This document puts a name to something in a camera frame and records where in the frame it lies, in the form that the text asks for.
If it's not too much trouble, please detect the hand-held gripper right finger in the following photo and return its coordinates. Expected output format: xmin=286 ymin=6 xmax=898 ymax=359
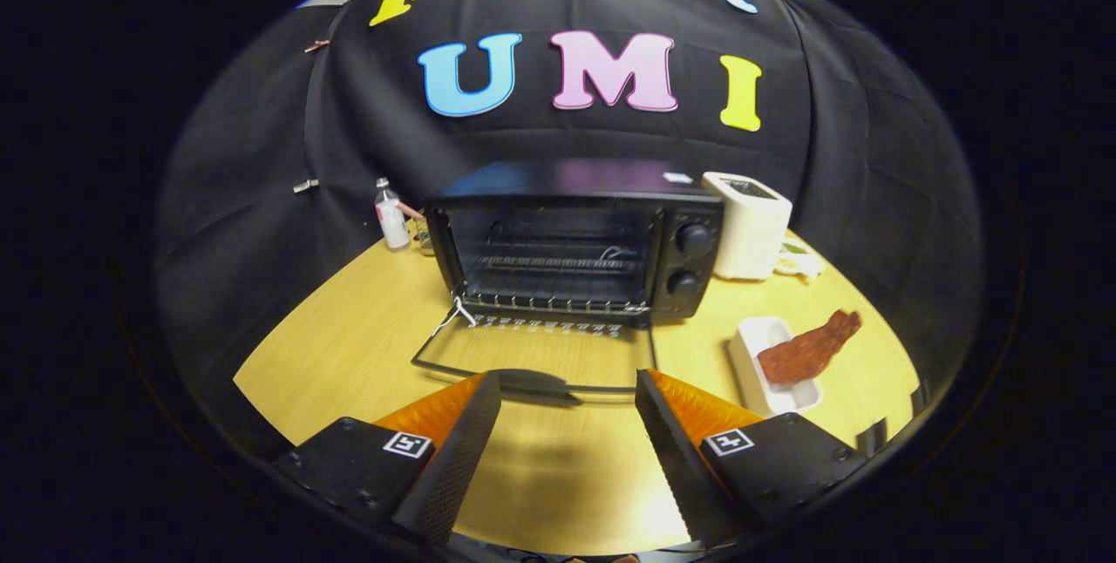
xmin=635 ymin=369 xmax=868 ymax=546

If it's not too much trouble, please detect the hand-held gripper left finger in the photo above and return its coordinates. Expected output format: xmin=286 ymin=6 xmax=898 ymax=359
xmin=272 ymin=371 xmax=503 ymax=545

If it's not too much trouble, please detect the brown fried meat piece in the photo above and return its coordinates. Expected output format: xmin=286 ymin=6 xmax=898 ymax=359
xmin=757 ymin=310 xmax=863 ymax=386

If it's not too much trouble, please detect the black toaster oven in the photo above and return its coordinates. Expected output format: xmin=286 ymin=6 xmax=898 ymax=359
xmin=410 ymin=159 xmax=726 ymax=407

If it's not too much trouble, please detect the white toaster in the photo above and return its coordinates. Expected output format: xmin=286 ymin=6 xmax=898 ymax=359
xmin=702 ymin=171 xmax=793 ymax=282

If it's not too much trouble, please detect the white rectangular dish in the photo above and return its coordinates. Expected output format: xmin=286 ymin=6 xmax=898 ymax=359
xmin=728 ymin=316 xmax=824 ymax=418

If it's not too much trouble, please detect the small white plate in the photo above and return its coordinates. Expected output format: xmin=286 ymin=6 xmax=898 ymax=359
xmin=774 ymin=242 xmax=826 ymax=278

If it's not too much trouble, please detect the clear plastic bottle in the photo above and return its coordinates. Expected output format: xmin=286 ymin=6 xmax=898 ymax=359
xmin=375 ymin=178 xmax=411 ymax=250

